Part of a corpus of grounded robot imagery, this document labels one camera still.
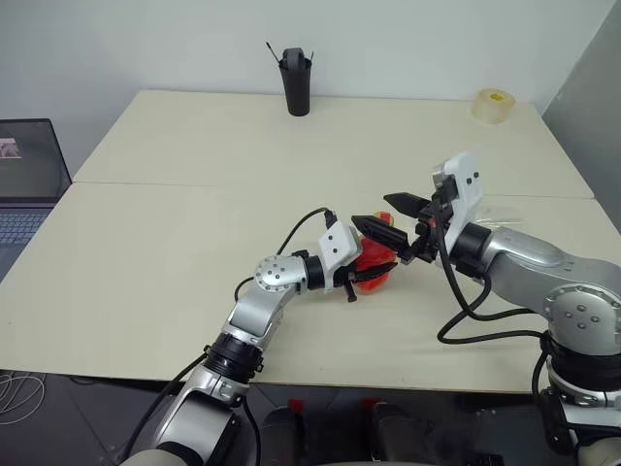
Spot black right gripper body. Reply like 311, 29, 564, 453
401, 193, 455, 266

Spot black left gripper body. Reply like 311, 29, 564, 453
334, 256, 363, 304

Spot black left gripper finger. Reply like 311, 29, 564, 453
352, 264, 397, 285

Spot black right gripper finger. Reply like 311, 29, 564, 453
382, 192, 431, 217
351, 215, 413, 258

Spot plastic bottle with red drink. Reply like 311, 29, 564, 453
351, 211, 402, 297

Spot translucent yellowish tape roll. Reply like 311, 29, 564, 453
470, 87, 516, 126

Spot tall black cup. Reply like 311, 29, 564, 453
278, 60, 312, 117

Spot dark grey laptop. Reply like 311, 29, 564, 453
0, 118, 73, 283

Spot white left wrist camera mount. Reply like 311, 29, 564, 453
317, 223, 364, 292

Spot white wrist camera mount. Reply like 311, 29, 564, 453
317, 223, 364, 292
430, 150, 485, 254

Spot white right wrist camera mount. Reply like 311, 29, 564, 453
430, 150, 485, 254

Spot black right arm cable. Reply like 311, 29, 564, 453
429, 179, 552, 404

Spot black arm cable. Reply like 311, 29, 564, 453
429, 179, 552, 404
120, 207, 341, 466

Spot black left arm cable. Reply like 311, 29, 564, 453
120, 207, 341, 466

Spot white floor cables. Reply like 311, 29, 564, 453
0, 371, 46, 423

